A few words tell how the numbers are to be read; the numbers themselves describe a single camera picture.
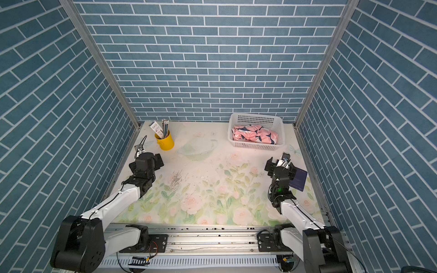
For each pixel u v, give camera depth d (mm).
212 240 763
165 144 1019
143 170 653
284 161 707
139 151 735
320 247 417
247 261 770
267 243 735
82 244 402
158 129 1008
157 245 723
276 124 1160
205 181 937
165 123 988
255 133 1050
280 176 632
